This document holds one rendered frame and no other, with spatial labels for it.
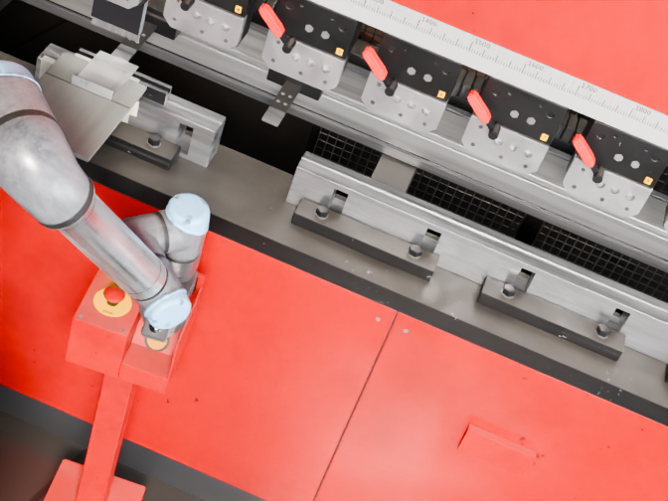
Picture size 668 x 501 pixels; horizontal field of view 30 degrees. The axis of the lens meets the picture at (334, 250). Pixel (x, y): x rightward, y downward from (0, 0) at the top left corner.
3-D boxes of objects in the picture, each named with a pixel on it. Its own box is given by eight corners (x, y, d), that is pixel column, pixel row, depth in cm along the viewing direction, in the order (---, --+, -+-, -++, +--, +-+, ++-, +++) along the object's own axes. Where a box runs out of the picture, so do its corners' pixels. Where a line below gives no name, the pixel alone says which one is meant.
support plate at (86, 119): (-2, 124, 228) (-1, 120, 228) (64, 55, 248) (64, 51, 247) (87, 162, 228) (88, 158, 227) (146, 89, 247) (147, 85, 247)
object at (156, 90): (72, 67, 249) (74, 55, 247) (79, 59, 252) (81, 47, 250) (163, 105, 249) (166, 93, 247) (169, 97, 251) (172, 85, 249)
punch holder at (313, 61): (258, 64, 232) (279, -10, 221) (273, 42, 238) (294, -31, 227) (333, 95, 231) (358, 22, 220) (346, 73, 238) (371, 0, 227)
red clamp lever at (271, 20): (262, 7, 219) (292, 52, 223) (270, -4, 223) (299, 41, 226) (254, 11, 220) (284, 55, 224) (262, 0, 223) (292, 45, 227)
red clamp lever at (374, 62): (367, 50, 219) (396, 94, 222) (373, 39, 222) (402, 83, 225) (359, 54, 220) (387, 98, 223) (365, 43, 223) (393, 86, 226)
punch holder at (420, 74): (358, 105, 231) (384, 33, 220) (370, 83, 237) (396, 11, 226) (432, 137, 230) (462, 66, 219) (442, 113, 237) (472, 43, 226)
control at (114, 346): (64, 360, 236) (77, 296, 224) (93, 303, 248) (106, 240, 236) (164, 395, 237) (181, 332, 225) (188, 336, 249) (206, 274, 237)
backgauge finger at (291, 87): (241, 116, 250) (246, 97, 247) (282, 54, 269) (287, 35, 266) (295, 139, 250) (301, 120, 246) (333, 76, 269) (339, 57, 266)
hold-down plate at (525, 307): (475, 302, 246) (481, 291, 244) (481, 285, 250) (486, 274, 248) (616, 362, 245) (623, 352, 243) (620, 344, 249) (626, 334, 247)
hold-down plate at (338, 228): (290, 223, 248) (293, 212, 246) (298, 208, 252) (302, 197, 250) (428, 282, 247) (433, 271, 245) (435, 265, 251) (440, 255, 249)
